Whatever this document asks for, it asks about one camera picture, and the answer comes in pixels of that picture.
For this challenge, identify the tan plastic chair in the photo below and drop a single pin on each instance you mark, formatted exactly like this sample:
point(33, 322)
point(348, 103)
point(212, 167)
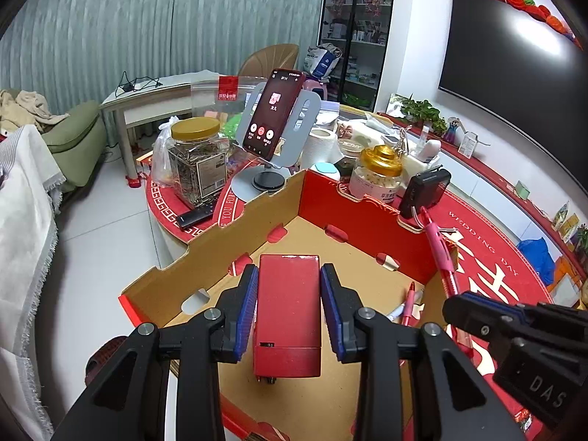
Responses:
point(271, 57)

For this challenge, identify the black remote control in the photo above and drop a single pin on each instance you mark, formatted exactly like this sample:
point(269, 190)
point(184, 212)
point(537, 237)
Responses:
point(195, 217)

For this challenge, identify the red-case smartphone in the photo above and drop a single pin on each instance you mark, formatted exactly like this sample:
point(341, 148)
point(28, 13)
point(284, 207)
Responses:
point(274, 112)

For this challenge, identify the pink pen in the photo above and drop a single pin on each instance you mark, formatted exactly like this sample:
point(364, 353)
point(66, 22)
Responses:
point(438, 248)

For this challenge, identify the red pen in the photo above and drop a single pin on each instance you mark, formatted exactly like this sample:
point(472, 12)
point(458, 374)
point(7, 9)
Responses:
point(409, 303)

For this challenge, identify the white tissue pack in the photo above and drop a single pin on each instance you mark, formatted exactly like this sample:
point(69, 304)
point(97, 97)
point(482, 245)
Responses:
point(372, 131)

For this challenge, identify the white desk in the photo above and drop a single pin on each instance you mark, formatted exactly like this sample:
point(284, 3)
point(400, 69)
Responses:
point(151, 101)

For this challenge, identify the white fringed cloth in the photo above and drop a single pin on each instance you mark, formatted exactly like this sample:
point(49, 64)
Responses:
point(23, 239)

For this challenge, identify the blue white bag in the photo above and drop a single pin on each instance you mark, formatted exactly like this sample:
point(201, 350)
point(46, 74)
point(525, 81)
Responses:
point(321, 59)

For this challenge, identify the glass door cabinet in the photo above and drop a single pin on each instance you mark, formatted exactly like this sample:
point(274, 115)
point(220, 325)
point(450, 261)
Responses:
point(356, 27)

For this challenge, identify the small white card box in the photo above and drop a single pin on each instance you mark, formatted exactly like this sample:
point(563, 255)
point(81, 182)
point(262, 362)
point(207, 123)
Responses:
point(468, 140)

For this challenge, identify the blue shopping bag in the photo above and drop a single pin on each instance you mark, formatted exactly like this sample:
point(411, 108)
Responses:
point(537, 252)

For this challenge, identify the red round table mat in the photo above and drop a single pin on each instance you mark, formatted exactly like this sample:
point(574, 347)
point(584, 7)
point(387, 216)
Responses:
point(487, 239)

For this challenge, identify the dark red slipper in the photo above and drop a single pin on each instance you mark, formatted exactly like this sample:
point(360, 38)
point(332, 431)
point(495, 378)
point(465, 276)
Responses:
point(105, 358)

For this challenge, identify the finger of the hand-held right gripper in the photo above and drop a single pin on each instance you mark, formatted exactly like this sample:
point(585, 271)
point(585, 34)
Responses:
point(505, 308)
point(477, 321)

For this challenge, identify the toilet paper roll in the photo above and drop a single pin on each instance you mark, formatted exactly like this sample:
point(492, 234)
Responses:
point(321, 144)

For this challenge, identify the pink shell ornament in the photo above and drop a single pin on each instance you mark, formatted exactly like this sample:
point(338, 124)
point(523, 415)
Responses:
point(347, 129)

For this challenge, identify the black television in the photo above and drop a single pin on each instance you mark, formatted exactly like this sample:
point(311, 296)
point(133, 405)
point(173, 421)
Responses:
point(505, 64)

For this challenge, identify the grey green curtain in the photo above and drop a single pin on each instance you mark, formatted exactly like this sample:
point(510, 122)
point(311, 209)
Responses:
point(138, 23)

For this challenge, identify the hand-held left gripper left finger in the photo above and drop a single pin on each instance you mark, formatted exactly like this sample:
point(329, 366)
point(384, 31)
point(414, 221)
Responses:
point(246, 312)

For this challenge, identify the light blue pen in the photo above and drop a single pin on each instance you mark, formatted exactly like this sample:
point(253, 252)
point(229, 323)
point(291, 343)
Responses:
point(397, 314)

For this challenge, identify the white cabinet with red top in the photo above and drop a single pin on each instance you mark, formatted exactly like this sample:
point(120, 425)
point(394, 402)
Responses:
point(487, 188)

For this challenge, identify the small doll figure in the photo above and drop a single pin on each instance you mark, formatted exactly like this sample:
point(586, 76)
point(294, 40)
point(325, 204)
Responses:
point(452, 128)

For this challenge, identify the light blue lid container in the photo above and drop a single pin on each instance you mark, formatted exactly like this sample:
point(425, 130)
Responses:
point(326, 170)

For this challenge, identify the pink stool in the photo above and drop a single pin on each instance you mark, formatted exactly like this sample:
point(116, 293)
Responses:
point(317, 87)

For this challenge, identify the green potted plants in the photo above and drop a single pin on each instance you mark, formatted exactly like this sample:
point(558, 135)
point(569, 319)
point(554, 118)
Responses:
point(422, 112)

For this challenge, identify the white bottle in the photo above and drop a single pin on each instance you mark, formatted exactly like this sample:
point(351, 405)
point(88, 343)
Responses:
point(430, 149)

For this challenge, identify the black radio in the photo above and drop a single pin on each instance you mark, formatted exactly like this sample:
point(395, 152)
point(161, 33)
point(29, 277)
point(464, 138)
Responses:
point(422, 190)

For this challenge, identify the yellow snack bag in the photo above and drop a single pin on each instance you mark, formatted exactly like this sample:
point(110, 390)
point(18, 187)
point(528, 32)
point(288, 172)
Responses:
point(572, 227)

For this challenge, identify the orange paper bag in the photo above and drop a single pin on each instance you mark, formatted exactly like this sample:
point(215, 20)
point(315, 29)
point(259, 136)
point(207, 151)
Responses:
point(567, 271)

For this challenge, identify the white green snack bag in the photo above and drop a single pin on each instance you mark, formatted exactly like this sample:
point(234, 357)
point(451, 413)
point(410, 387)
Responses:
point(561, 213)

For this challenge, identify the pale green box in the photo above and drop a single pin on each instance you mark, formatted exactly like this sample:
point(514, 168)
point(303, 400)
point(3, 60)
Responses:
point(522, 189)

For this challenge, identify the red-label zip bag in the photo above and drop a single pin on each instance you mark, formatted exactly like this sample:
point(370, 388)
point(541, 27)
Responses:
point(206, 101)

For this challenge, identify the green sofa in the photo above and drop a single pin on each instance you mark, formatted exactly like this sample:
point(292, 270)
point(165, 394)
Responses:
point(76, 133)

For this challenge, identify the gold-lid jar of seeds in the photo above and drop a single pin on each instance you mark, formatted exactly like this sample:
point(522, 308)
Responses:
point(197, 165)

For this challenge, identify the small red floor item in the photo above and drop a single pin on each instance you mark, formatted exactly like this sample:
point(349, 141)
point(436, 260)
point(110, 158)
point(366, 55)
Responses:
point(133, 180)

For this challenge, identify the plain red rectangular box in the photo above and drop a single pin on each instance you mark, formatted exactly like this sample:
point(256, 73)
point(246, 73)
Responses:
point(289, 303)

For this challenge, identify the grey phone stand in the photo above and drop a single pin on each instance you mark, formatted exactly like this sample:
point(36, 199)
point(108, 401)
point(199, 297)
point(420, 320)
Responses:
point(241, 183)

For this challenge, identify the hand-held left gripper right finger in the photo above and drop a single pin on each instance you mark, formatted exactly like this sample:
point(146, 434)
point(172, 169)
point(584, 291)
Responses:
point(333, 312)

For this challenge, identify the beige clothes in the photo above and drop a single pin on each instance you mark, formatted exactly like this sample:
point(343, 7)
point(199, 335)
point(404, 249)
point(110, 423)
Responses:
point(23, 110)

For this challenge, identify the red cardboard box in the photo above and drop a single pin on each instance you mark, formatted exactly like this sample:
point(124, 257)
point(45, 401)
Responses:
point(317, 234)

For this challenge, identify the gold-lid jar of white pieces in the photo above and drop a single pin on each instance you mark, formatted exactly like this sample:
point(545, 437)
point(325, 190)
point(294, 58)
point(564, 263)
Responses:
point(379, 170)

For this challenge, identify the clear plastic bag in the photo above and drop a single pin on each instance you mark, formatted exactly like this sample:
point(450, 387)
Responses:
point(158, 156)

